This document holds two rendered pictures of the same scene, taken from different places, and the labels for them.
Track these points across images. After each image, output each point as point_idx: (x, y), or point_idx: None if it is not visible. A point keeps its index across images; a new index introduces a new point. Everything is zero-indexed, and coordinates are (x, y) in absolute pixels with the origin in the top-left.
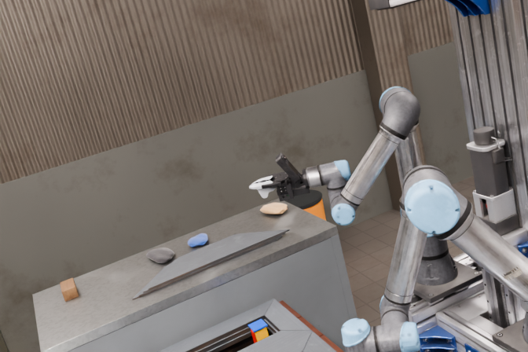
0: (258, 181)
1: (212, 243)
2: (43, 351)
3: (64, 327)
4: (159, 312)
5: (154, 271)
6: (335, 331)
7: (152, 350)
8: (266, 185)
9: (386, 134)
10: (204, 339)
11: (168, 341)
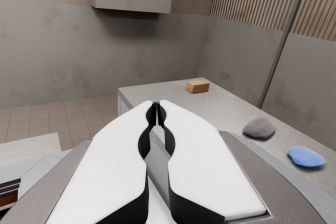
0: (164, 121)
1: (294, 172)
2: (118, 89)
3: (146, 92)
4: (157, 145)
5: (228, 127)
6: None
7: (146, 160)
8: (52, 172)
9: None
10: None
11: (154, 170)
